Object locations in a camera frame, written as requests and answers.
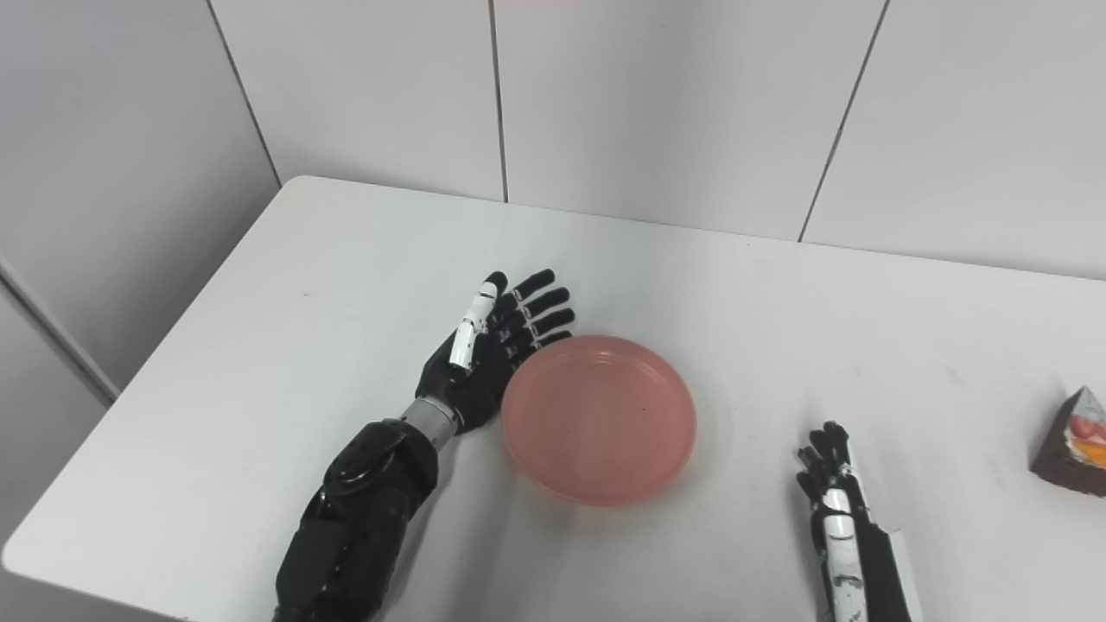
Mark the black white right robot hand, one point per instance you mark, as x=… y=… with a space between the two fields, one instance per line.
x=868 y=570

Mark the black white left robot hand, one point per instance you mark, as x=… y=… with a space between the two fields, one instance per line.
x=479 y=376

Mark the pink round plate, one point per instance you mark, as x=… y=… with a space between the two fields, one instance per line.
x=598 y=419

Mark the chocolate cake slice with fruit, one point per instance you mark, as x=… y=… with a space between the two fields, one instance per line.
x=1067 y=453

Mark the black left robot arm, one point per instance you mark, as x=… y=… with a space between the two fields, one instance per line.
x=363 y=510

